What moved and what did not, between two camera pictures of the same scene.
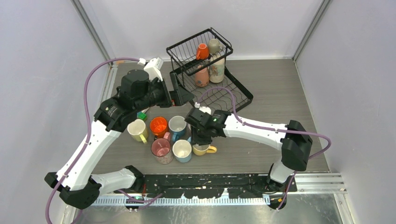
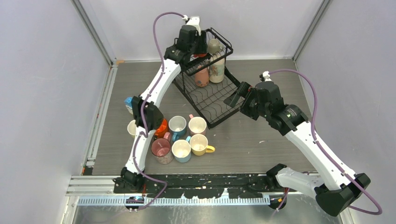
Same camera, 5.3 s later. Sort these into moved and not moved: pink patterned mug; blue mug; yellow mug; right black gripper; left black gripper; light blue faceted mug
Moved: right black gripper; left black gripper
Not moved: pink patterned mug; yellow mug; blue mug; light blue faceted mug
